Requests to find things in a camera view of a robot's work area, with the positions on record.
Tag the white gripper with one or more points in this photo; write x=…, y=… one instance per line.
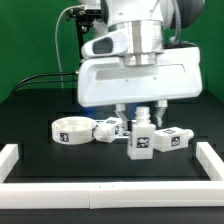
x=131, y=64

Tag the white round stool seat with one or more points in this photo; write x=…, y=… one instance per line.
x=73, y=130

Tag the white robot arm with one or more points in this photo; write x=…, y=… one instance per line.
x=174, y=15

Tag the white marker sheet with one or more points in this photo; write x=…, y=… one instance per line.
x=125, y=133

